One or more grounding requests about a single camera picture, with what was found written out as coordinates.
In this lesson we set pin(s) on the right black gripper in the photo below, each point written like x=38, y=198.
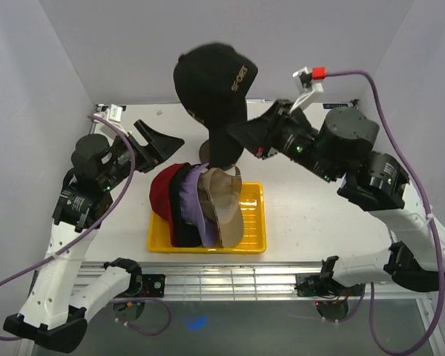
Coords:
x=252, y=135

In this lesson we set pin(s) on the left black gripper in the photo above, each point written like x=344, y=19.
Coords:
x=163, y=146

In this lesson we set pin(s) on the purple LA cap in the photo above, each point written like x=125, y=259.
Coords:
x=191, y=209

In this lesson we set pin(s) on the beige R cap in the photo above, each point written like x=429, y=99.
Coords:
x=219, y=196

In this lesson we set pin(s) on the black R sport cap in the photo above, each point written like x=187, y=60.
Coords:
x=211, y=82

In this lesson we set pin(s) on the black cap red trim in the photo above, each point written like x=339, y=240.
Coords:
x=183, y=235

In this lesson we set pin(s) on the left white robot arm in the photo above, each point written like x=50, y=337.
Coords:
x=53, y=317

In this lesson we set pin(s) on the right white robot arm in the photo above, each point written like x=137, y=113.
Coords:
x=342, y=149

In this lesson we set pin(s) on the dark wooden mannequin stand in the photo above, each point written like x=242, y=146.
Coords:
x=204, y=151

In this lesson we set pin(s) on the yellow plastic tray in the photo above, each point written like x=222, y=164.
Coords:
x=254, y=238

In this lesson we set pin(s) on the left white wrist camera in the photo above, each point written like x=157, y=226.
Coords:
x=112, y=114

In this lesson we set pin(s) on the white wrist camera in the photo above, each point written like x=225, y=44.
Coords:
x=112, y=114
x=309, y=84

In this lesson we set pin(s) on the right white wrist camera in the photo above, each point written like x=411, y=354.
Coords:
x=309, y=84

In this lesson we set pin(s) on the aluminium frame rail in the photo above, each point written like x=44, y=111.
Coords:
x=306, y=222

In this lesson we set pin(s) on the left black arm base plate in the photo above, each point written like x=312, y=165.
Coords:
x=146, y=285

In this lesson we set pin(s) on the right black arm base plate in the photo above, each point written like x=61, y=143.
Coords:
x=313, y=285

